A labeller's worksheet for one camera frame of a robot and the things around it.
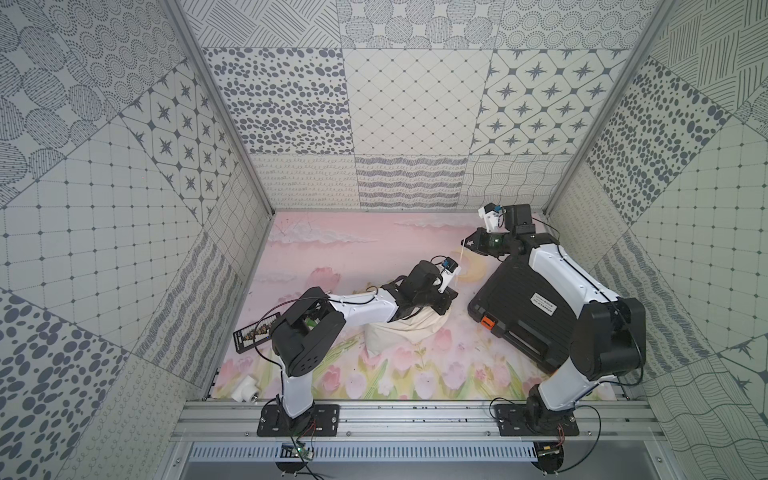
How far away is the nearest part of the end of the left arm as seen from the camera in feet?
2.33

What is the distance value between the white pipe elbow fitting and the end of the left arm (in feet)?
1.63

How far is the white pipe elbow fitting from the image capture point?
2.51ft
